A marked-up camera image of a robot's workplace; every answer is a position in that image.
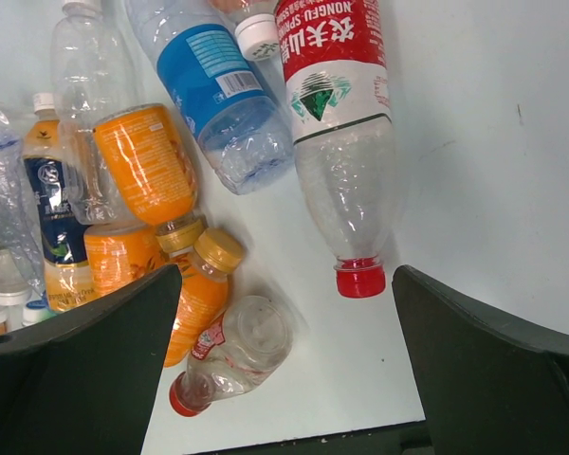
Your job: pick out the orange label bottle right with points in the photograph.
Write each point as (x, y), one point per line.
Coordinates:
(254, 23)

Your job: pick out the tall clear bottle white cap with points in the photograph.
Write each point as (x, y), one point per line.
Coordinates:
(93, 78)

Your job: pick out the orange bottle gold cap upright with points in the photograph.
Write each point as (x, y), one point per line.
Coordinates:
(145, 155)

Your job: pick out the crushed clear bottle blue cap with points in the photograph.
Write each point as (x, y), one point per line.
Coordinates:
(19, 225)

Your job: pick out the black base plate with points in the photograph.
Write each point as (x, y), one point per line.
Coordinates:
(410, 438)

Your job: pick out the clear bottle blue label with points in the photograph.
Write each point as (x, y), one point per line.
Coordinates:
(223, 99)

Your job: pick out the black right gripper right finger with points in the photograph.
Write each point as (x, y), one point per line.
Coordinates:
(489, 382)

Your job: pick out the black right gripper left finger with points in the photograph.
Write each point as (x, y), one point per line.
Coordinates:
(85, 382)

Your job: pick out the yellow tea bottle blue label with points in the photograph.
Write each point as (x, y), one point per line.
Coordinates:
(67, 272)

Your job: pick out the crushed clear bottle red cap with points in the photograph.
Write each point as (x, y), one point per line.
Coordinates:
(241, 348)

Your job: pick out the orange juice bottle gold cap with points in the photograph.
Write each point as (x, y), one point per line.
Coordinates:
(121, 253)

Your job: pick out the clear Nongfu bottle red label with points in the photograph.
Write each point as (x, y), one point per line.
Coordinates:
(336, 82)

